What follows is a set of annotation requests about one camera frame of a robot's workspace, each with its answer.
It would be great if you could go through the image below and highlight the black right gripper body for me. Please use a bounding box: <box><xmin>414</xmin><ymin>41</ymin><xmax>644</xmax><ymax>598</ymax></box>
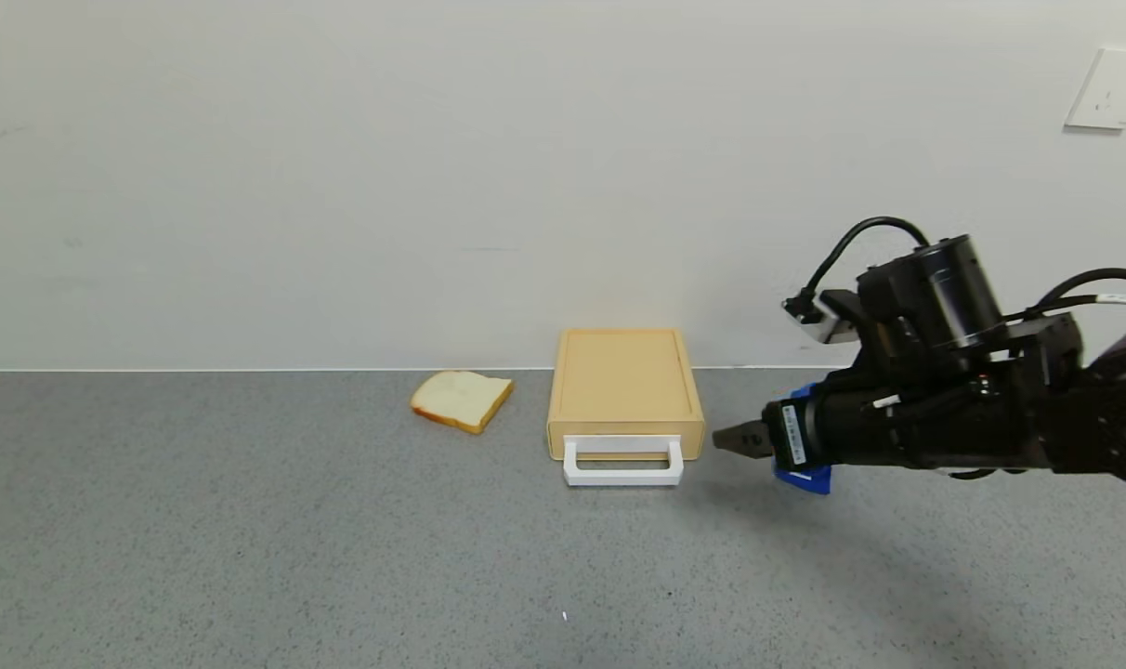
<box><xmin>761</xmin><ymin>384</ymin><xmax>896</xmax><ymax>473</ymax></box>

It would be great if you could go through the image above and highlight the yellow drawer with white handle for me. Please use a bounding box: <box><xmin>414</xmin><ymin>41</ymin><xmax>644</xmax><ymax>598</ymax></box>
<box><xmin>551</xmin><ymin>434</ymin><xmax>703</xmax><ymax>487</ymax></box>

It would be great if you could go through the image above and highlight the yellow drawer cabinet case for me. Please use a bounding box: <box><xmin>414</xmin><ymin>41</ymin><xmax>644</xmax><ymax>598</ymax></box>
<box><xmin>547</xmin><ymin>328</ymin><xmax>706</xmax><ymax>460</ymax></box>

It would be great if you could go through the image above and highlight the blue rolled cloth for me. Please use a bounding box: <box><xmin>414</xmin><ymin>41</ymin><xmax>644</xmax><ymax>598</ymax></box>
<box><xmin>773</xmin><ymin>382</ymin><xmax>833</xmax><ymax>495</ymax></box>

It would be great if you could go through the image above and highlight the white bread slice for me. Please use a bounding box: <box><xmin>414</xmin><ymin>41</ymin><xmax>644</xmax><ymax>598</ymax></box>
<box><xmin>411</xmin><ymin>371</ymin><xmax>515</xmax><ymax>435</ymax></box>

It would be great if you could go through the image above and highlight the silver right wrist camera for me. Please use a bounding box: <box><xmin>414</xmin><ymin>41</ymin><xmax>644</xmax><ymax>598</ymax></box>
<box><xmin>783</xmin><ymin>288</ymin><xmax>861</xmax><ymax>347</ymax></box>

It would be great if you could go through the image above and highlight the black camera cable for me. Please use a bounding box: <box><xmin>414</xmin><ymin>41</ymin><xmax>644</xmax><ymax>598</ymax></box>
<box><xmin>802</xmin><ymin>216</ymin><xmax>930</xmax><ymax>300</ymax></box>

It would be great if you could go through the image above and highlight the black labelled arm cable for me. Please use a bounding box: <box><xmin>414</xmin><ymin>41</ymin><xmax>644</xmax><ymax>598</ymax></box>
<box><xmin>1028</xmin><ymin>269</ymin><xmax>1126</xmax><ymax>321</ymax></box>

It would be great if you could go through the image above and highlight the white wall outlet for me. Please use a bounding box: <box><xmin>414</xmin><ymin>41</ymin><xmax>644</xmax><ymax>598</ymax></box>
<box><xmin>1064</xmin><ymin>48</ymin><xmax>1126</xmax><ymax>131</ymax></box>

